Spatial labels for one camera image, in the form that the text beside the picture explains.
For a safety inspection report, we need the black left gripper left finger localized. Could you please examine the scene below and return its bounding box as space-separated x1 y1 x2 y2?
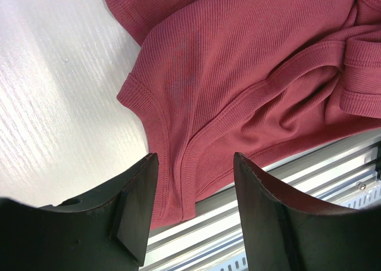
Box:
1 153 158 270

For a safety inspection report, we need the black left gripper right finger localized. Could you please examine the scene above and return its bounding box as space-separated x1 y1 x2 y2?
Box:
233 152 380 270

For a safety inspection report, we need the red tank top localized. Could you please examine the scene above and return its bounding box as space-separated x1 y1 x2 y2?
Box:
105 0 380 229

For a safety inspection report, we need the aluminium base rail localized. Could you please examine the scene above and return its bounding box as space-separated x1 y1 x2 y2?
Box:
143 130 380 270

